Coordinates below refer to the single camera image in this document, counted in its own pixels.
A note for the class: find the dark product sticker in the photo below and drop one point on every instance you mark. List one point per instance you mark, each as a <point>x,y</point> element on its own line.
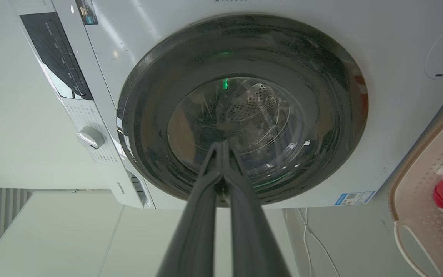
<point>87,11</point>

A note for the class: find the blue energy label sticker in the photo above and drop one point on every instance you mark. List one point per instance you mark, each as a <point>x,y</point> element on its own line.
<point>354,197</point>

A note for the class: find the round dark glass washer door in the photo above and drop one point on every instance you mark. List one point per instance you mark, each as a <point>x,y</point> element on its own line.
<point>244,57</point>

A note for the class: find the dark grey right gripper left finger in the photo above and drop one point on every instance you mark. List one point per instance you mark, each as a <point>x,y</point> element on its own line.
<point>194,234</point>

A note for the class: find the white front-loading washing machine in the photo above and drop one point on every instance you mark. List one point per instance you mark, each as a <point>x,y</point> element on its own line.
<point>379,115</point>

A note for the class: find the black washer display panel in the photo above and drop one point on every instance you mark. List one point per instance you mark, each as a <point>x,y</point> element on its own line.
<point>56,54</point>

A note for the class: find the beige perforated laundry basket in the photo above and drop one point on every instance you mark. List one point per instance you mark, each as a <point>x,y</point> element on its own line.
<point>417,192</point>

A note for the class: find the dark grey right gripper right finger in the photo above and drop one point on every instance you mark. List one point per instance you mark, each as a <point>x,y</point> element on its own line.
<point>250,238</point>

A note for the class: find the silver washer control knob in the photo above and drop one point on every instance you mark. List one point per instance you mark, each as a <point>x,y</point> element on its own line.
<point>90,137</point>

